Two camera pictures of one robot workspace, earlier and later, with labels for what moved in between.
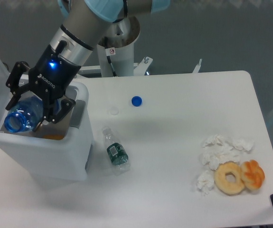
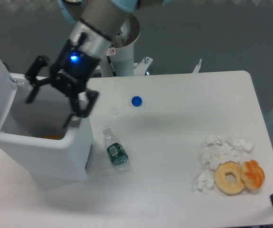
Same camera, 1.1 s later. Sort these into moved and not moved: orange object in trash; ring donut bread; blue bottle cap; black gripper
Moved: black gripper
Not moved: orange object in trash; ring donut bread; blue bottle cap
